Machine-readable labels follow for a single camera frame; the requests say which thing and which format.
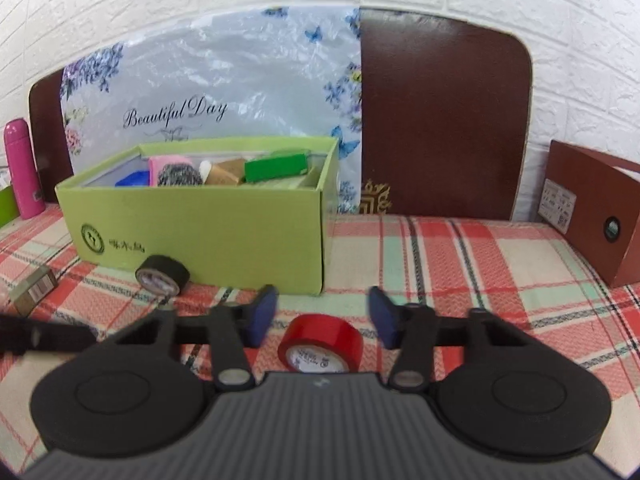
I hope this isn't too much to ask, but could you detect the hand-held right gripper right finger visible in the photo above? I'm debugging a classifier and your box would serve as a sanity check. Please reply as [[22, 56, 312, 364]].
[[368, 286, 531, 391]]

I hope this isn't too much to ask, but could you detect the small brown gold box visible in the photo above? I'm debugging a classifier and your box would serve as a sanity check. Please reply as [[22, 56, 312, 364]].
[[10, 265, 59, 316]]

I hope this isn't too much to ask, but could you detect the blue item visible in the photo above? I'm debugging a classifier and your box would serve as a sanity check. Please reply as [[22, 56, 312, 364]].
[[114, 170, 151, 188]]

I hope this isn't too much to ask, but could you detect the brown cardboard carton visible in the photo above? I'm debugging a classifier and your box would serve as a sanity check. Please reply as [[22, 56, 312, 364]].
[[537, 139, 640, 289]]

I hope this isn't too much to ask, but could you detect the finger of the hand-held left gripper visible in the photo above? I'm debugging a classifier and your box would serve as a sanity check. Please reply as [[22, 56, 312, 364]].
[[0, 313, 102, 357]]

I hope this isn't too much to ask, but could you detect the light green storage box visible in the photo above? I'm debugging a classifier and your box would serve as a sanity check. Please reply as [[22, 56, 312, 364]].
[[54, 135, 341, 297]]

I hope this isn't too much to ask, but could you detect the light green tissue box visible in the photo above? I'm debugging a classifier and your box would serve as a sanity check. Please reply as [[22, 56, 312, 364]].
[[0, 184, 19, 229]]

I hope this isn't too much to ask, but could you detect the long dark green box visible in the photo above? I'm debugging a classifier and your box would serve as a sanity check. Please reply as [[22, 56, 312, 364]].
[[243, 152, 309, 184]]

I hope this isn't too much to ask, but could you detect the plaid cloth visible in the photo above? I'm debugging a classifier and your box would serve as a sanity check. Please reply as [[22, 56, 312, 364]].
[[0, 204, 640, 476]]

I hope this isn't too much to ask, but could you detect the floral plastic bag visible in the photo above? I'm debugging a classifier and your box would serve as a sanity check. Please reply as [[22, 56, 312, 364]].
[[59, 7, 364, 214]]

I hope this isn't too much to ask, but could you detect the dark brown wooden board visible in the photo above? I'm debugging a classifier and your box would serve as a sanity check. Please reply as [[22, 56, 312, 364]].
[[27, 7, 534, 222]]

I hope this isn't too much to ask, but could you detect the pink packet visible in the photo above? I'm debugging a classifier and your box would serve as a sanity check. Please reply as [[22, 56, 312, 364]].
[[148, 155, 195, 187]]

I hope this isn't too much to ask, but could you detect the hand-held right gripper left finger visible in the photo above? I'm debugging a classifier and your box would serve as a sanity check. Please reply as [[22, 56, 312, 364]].
[[116, 285, 279, 391]]

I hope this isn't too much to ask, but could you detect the steel wool scrubber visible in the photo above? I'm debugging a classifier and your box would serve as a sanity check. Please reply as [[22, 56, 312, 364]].
[[158, 164, 204, 187]]

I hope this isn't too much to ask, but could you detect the gold box with barcode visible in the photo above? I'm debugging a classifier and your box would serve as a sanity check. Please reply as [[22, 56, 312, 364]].
[[205, 158, 246, 186]]

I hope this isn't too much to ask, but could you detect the red tape roll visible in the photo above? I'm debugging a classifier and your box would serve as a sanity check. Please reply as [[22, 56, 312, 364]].
[[277, 313, 365, 374]]

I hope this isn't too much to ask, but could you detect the black tape roll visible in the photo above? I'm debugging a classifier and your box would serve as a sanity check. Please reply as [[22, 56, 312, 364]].
[[134, 254, 191, 296]]

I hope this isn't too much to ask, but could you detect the pink thermos bottle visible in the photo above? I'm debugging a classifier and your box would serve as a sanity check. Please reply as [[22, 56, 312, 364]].
[[3, 118, 47, 220]]

